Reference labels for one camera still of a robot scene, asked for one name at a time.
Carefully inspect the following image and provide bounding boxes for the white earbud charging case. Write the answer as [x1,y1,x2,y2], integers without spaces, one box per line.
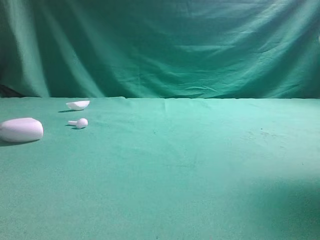
[0,117,44,143]

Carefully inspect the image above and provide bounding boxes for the white case lid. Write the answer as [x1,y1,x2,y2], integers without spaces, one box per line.
[66,100,90,111]

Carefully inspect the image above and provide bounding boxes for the green cloth backdrop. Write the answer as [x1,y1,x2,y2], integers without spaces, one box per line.
[0,0,320,99]

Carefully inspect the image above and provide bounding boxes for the green table cloth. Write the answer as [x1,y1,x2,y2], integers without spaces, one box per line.
[0,97,320,240]

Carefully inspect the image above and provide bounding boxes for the white earbud near case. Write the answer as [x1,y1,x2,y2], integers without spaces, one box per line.
[68,118,89,129]

